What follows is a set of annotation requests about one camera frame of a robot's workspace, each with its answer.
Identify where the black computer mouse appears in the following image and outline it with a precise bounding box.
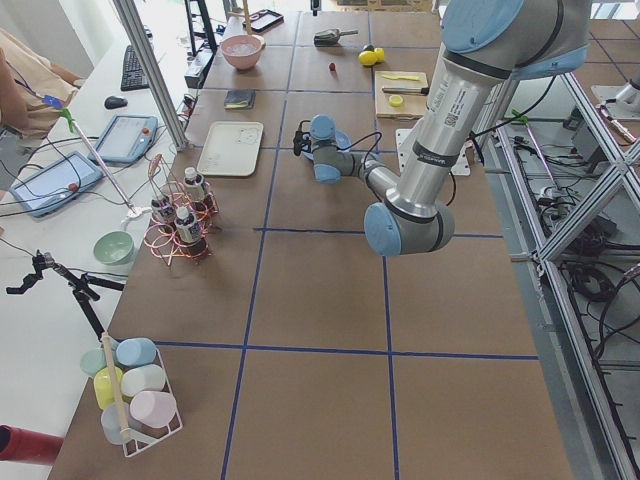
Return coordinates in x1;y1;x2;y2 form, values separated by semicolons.
104;96;128;110

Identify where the blue teach pendant far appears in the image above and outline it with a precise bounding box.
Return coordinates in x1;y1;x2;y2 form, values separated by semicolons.
94;114;158;164

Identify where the steel muddler rod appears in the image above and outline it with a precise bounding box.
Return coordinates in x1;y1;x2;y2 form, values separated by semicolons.
382;87;430;96

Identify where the yellow lemon small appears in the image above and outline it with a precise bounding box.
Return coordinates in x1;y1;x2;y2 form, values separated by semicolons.
374;47;385;63

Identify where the dark tea bottle two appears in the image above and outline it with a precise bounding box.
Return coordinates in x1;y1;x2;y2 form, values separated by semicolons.
151;192;176;234

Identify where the metal ice scoop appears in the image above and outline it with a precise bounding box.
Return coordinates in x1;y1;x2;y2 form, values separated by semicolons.
313;29;359;46

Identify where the dark tea bottle three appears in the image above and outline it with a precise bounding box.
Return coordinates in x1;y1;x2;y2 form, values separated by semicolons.
175;206;202;251

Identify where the black keyboard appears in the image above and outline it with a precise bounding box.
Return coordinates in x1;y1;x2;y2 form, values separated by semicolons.
120;45;149;92

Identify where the lemon half slice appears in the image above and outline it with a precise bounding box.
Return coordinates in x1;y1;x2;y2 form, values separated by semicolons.
388;94;404;108

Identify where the seated person beige shirt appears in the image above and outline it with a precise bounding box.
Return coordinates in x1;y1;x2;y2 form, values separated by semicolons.
1;29;85;140

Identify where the cream bear tray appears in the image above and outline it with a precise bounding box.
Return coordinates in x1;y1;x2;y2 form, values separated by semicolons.
196;121;264;177

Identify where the dark tea bottle one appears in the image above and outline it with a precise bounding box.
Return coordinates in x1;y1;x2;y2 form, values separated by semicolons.
184;167;207;211

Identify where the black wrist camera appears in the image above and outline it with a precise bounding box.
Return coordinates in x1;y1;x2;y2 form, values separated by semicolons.
293;120;310;156

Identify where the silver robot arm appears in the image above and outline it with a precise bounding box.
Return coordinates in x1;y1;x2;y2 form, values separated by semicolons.
309;0;591;257

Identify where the wooden cutting board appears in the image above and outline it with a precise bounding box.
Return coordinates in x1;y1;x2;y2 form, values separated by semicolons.
374;71;429;119

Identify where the grey folded cloth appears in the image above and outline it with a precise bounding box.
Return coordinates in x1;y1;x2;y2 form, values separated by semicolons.
224;89;256;110

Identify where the blue teach pendant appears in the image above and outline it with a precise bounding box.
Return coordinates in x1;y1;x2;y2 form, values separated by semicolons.
94;114;158;164
9;151;103;218

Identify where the yellow lemon large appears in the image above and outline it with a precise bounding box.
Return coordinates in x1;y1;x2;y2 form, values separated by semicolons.
358;50;378;67

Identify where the mint green bowl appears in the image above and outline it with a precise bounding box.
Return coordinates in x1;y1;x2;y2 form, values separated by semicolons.
93;230;135;266

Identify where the red cylinder object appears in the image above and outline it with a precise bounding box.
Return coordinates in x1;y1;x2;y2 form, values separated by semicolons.
1;425;64;466

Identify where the white wire cup rack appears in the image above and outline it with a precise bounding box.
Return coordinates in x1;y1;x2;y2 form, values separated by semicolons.
93;333;183;458

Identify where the pink bowl of ice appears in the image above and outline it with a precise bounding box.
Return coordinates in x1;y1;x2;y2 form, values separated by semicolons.
220;35;265;70

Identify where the black camera tripod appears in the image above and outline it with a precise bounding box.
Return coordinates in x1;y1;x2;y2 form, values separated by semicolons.
5;250;126;341

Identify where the blue teach pendant near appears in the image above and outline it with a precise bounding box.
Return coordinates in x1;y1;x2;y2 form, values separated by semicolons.
9;151;103;218

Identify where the copper wire bottle rack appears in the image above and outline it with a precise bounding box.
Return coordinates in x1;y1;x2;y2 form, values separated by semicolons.
143;154;219;266

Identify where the yellow plastic knife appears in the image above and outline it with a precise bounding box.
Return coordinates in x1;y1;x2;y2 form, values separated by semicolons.
381;74;421;81

